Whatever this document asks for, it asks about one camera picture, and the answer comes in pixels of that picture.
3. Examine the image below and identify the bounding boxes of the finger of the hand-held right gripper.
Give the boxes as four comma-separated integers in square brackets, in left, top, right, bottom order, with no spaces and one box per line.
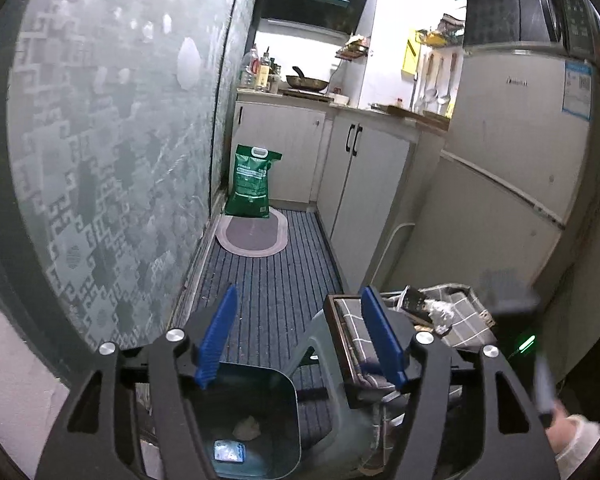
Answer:
[533,354,557,428]

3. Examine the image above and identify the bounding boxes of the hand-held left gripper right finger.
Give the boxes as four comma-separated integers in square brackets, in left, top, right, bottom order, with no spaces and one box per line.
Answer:
[359,285,561,480]

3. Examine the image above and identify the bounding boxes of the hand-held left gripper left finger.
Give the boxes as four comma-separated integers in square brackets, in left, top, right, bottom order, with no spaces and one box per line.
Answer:
[35,284,241,480]

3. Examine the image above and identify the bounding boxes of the black tissue packet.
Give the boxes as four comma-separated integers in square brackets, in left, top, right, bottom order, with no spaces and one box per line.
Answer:
[397,286,432,327]

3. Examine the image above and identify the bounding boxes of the white tissue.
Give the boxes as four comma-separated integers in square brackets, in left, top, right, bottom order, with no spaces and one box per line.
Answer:
[425,299,456,334]

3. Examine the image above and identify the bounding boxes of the dark green trash bin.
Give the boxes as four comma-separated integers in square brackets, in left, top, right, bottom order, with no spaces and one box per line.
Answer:
[187,364,302,480]

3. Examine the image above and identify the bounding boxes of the person's right forearm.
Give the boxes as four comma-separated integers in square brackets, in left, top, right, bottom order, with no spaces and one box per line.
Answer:
[547,402,600,478]

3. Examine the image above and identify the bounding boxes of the grey checked seat cushion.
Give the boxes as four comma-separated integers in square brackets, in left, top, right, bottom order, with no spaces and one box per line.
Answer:
[337,284,498,388]

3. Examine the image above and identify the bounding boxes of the crumpled paper ball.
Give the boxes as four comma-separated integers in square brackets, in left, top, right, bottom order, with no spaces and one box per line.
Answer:
[232,416,261,440]

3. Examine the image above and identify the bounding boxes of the blue striped floor mat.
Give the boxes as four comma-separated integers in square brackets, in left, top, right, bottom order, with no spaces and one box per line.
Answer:
[179,209,352,453]

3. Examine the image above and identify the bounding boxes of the white pipe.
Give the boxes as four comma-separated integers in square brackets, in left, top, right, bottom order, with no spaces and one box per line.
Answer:
[371,221,417,288]

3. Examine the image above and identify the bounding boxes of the grey plastic stool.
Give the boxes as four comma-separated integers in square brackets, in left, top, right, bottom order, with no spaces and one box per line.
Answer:
[289,309,387,480]

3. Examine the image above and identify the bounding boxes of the shiny foil wrapper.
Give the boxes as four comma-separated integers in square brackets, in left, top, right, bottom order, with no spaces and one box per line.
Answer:
[214,440,246,462]

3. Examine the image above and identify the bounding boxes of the oval grey pink mat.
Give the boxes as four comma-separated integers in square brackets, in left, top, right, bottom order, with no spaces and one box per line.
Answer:
[216,209,289,259]

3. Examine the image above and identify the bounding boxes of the grey refrigerator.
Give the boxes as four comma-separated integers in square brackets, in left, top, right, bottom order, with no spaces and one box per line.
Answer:
[395,49,600,376]

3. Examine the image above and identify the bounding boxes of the green rice bag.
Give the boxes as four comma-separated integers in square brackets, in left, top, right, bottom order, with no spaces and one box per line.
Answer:
[225,144,284,219]

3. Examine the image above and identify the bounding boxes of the white kitchen cabinet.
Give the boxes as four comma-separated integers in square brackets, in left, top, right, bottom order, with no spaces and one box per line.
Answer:
[231,101,334,206]

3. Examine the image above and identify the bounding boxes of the frosted patterned glass door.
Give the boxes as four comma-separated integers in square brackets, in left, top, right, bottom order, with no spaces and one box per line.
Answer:
[0,0,267,376]
[209,0,272,211]

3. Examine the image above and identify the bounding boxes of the hanging metal ladle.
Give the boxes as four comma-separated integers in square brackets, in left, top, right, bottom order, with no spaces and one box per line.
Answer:
[421,54,437,107]
[437,55,454,113]

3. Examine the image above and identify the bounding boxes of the row of condiment bottles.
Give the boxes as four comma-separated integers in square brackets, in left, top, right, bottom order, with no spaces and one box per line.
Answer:
[239,48,282,94]

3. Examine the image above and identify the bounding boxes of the metal wok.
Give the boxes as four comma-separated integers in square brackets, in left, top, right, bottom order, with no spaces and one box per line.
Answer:
[286,66,331,92]

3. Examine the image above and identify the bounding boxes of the black microwave oven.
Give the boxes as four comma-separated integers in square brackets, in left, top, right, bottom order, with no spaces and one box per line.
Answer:
[462,0,600,57]

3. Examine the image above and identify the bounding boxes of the dark wooden seat frame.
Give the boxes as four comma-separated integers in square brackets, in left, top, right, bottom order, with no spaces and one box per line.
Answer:
[324,292,381,387]

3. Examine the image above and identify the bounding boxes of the white cabinet with black handles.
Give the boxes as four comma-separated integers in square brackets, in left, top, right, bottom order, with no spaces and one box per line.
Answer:
[319,109,422,263]

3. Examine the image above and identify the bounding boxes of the yellow wall holder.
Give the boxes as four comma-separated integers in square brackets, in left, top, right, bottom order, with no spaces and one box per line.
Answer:
[402,29,422,81]

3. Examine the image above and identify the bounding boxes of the wall spice rack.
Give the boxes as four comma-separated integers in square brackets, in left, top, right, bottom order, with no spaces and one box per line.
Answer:
[336,34,372,60]

